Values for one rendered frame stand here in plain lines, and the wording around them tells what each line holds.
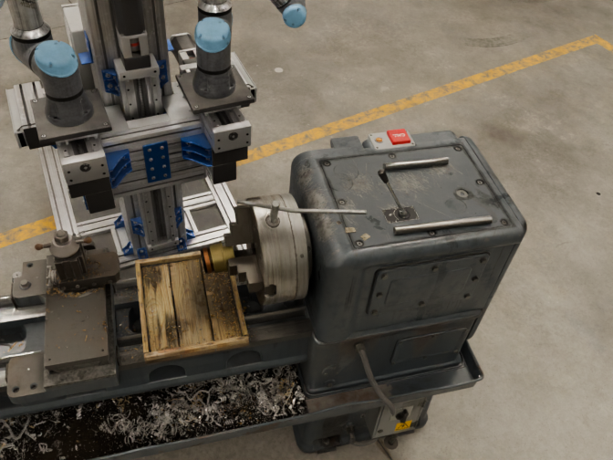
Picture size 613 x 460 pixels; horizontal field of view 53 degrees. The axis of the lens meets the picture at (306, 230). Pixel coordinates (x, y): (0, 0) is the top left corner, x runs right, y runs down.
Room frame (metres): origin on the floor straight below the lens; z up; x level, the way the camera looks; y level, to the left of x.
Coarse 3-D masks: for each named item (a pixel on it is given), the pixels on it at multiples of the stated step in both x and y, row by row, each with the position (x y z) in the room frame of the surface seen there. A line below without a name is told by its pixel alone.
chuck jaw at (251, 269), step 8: (248, 256) 1.11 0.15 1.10; (232, 264) 1.08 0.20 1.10; (240, 264) 1.08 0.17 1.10; (248, 264) 1.08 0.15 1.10; (256, 264) 1.09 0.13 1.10; (232, 272) 1.07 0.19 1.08; (240, 272) 1.05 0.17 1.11; (248, 272) 1.05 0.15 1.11; (256, 272) 1.06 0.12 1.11; (240, 280) 1.05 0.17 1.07; (248, 280) 1.02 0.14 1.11; (256, 280) 1.03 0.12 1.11; (248, 288) 1.02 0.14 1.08; (256, 288) 1.02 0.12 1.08; (264, 288) 1.02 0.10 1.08; (272, 288) 1.02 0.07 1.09
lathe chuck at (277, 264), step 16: (256, 208) 1.18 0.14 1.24; (256, 224) 1.12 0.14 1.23; (288, 224) 1.14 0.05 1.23; (256, 240) 1.12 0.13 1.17; (272, 240) 1.08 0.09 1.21; (288, 240) 1.09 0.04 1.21; (256, 256) 1.11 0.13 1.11; (272, 256) 1.05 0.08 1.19; (288, 256) 1.06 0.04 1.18; (272, 272) 1.03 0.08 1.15; (288, 272) 1.04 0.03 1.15; (288, 288) 1.03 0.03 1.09
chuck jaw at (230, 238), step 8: (248, 200) 1.24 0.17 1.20; (240, 208) 1.20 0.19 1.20; (248, 208) 1.21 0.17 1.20; (240, 216) 1.19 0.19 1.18; (248, 216) 1.19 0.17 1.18; (232, 224) 1.18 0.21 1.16; (240, 224) 1.17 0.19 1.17; (248, 224) 1.18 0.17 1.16; (232, 232) 1.15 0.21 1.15; (240, 232) 1.16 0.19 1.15; (248, 232) 1.17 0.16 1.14; (224, 240) 1.14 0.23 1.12; (232, 240) 1.14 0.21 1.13; (240, 240) 1.15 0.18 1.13; (248, 240) 1.15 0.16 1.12
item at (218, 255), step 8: (208, 248) 1.12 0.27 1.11; (216, 248) 1.11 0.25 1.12; (224, 248) 1.12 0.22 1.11; (232, 248) 1.13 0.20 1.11; (208, 256) 1.09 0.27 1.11; (216, 256) 1.09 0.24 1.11; (224, 256) 1.09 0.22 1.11; (232, 256) 1.11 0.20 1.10; (208, 264) 1.07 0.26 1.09; (216, 264) 1.08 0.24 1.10; (224, 264) 1.08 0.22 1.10; (208, 272) 1.07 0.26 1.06; (216, 272) 1.07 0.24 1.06
